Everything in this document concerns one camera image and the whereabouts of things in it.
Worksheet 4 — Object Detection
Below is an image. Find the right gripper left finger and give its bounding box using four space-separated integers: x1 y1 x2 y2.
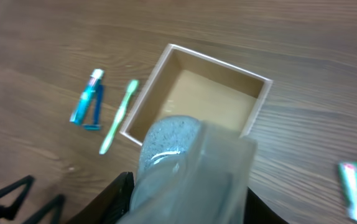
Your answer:
67 172 134 224

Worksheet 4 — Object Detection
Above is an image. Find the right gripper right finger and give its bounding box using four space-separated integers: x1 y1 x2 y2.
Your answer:
245 188 288 224

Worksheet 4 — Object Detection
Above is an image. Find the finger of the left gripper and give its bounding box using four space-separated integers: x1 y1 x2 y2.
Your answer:
0 175 66 224

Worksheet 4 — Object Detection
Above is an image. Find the clear bottle dark liquid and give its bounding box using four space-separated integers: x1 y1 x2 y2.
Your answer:
119 116 257 224

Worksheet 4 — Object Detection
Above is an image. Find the teal toothpaste tube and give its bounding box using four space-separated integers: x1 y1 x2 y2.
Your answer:
70 68 104 126

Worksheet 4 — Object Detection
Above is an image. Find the blue disposable razor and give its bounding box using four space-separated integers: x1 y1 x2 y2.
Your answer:
83 85 104 131

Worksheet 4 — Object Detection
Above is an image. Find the green white toothbrush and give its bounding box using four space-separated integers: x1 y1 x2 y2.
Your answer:
99 80 139 155

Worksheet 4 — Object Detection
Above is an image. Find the white cardboard box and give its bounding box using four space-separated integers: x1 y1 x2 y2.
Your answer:
120 44 273 146

